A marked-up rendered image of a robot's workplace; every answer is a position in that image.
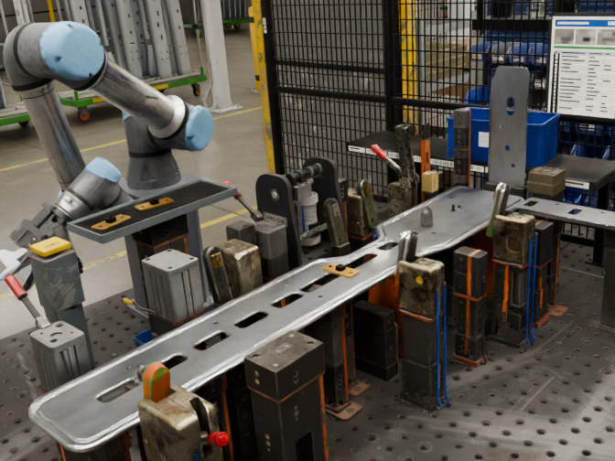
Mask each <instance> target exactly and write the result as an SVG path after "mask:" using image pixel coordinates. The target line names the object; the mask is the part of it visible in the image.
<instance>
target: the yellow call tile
mask: <svg viewBox="0 0 615 461"><path fill-rule="evenodd" d="M69 248H71V244H70V242H68V241H65V240H63V239H61V238H58V237H54V238H51V239H48V240H45V241H41V242H38V243H35V244H32V245H30V246H29V249H30V250H31V251H32V252H34V253H37V254H39V255H41V256H43V257H47V256H49V255H54V254H57V253H58V252H61V251H64V250H67V249H69Z"/></svg>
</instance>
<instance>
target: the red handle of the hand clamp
mask: <svg viewBox="0 0 615 461"><path fill-rule="evenodd" d="M371 150H372V151H373V152H374V153H375V154H376V155H377V156H378V157H380V158H381V159H382V160H383V161H384V162H385V163H386V164H387V165H388V166H389V167H391V168H392V169H393V170H394V171H395V172H396V173H397V174H398V175H399V176H400V177H402V172H401V167H400V166H398V165H397V164H396V163H395V162H394V161H393V160H392V159H391V158H390V157H389V156H388V155H387V154H386V153H385V152H384V151H383V150H382V149H381V148H380V147H379V146H378V145H372V149H371Z"/></svg>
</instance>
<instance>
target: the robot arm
mask: <svg viewBox="0 0 615 461"><path fill-rule="evenodd" d="M100 41H101V40H100V39H99V37H98V36H97V35H96V33H95V32H94V31H93V30H91V29H90V28H89V27H87V26H85V25H83V24H80V23H75V22H71V21H60V22H53V23H25V24H22V25H20V26H18V27H15V28H14V29H13V30H12V31H11V32H10V33H9V34H8V36H7V38H6V40H5V44H4V51H3V56H4V64H5V71H6V74H7V77H8V79H9V81H10V83H11V86H12V88H13V90H14V92H16V93H19V94H20V95H21V97H22V100H23V102H24V104H25V106H26V108H27V112H28V114H29V116H30V119H31V121H32V123H33V125H34V127H35V129H36V132H37V134H38V138H39V140H40V142H41V144H42V146H43V148H44V150H45V153H46V155H47V157H48V160H49V162H50V165H51V167H52V169H53V172H54V174H55V176H56V179H57V180H58V182H59V186H60V192H59V195H58V199H57V200H56V201H55V202H54V204H55V206H54V205H53V206H51V205H50V204H49V203H48V202H47V201H45V202H44V203H43V204H42V205H41V206H42V207H43V209H42V210H41V211H40V212H39V214H38V215H37V216H36V217H35V218H34V219H33V220H32V221H30V220H26V219H24V220H23V221H22V222H21V223H20V224H19V225H18V227H17V228H16V229H15V230H14V231H13V232H12V233H11V234H10V235H9V237H10V238H11V240H12V241H14V242H15V244H16V245H17V246H19V247H20V248H21V249H19V250H17V251H15V252H10V251H7V250H1V251H0V260H1V262H2V263H3V265H4V266H5V269H4V270H3V271H2V273H1V274H0V281H4V280H5V278H6V276H7V275H9V274H12V275H14V274H16V273H18V272H20V273H21V274H22V275H23V277H24V278H25V279H26V282H25V283H24V285H23V288H24V289H25V290H26V291H28V290H29V289H30V288H31V287H32V286H33V285H34V284H35V280H34V276H33V272H32V268H31V264H30V260H29V254H32V253H34V252H32V251H31V250H30V249H29V246H30V245H32V244H35V243H38V242H41V241H45V240H48V239H51V238H54V237H58V238H61V239H63V240H65V241H68V242H70V244H71V248H70V249H72V250H74V251H75V249H74V246H73V243H72V241H71V238H70V235H69V233H68V230H67V229H66V226H67V222H70V221H73V220H77V219H80V218H83V217H86V216H89V215H92V214H94V213H97V212H100V211H103V210H106V209H110V208H113V207H116V206H119V205H122V204H124V203H127V202H130V201H133V200H134V199H132V198H131V197H130V196H129V195H128V194H127V193H126V192H125V191H124V190H123V189H122V188H121V187H120V186H119V184H118V182H119V180H120V179H121V177H122V174H121V173H120V171H119V170H118V169H117V168H116V167H115V166H114V165H113V164H112V163H110V162H109V161H108V160H106V159H104V158H103V157H99V156H98V157H95V158H94V159H93V160H92V161H91V162H90V164H88V165H87V166H86V165H85V164H84V161H83V159H82V156H81V152H80V149H79V147H78V145H77V143H76V140H75V138H74V135H73V133H72V130H71V129H70V125H69V122H68V120H67V117H66V115H65V112H64V111H63V108H62V106H61V103H60V101H59V97H58V94H57V93H56V90H55V88H54V85H53V83H54V81H55V80H57V81H59V82H61V83H63V84H64V85H66V86H68V87H70V88H71V89H73V90H75V91H86V90H88V91H90V92H92V93H94V94H95V95H97V96H99V97H100V98H102V99H104V100H106V101H107V102H109V103H110V104H112V105H114V106H115V107H117V108H119V109H121V110H122V113H123V122H124V131H125V137H126V142H127V148H128V154H129V164H128V169H127V175H126V182H127V186H128V187H129V188H131V189H137V190H151V189H159V188H167V187H170V186H173V185H175V184H177V183H178V182H180V181H181V179H182V177H181V171H180V169H179V167H178V164H177V162H176V160H175V158H174V156H173V155H172V151H171V149H178V150H188V151H190V152H193V151H201V150H203V149H204V148H205V147H206V146H207V145H208V144H209V142H210V140H211V137H212V133H213V122H212V116H211V114H210V111H209V110H208V109H207V108H205V107H201V106H199V105H197V106H193V105H190V104H188V103H186V102H184V101H183V100H181V99H180V98H179V97H178V96H175V95H168V96H165V95H164V94H162V93H161V92H159V91H157V90H156V89H154V88H153V87H151V86H150V85H148V84H147V83H145V82H144V81H142V80H140V79H138V78H137V77H136V76H135V75H133V74H132V73H130V72H129V71H127V70H125V69H124V68H122V67H121V66H119V65H118V64H116V63H115V62H113V61H112V60H110V59H108V58H107V55H106V51H105V49H104V47H103V45H101V44H100ZM22 225H23V226H22ZM21 226H22V227H21ZM20 227H21V228H20ZM19 228H20V229H19ZM18 229H19V230H18ZM17 230H18V232H17V233H16V234H14V233H15V232H16V231H17ZM75 252H76V251H75Z"/></svg>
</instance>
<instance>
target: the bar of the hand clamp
mask: <svg viewBox="0 0 615 461"><path fill-rule="evenodd" d="M415 131H416V128H415V126H414V125H413V124H410V125H409V126H408V124H404V123H403V124H400V125H397V126H395V127H394V130H393V132H394V133H395V136H396V143H397V148H398V155H399V160H400V167H401V172H402V177H407V178H408V179H409V181H410V177H411V178H412V179H413V182H412V183H411V181H410V188H411V186H417V182H416V175H415V164H414V158H413V151H412V145H411V139H410V135H414V134H415Z"/></svg>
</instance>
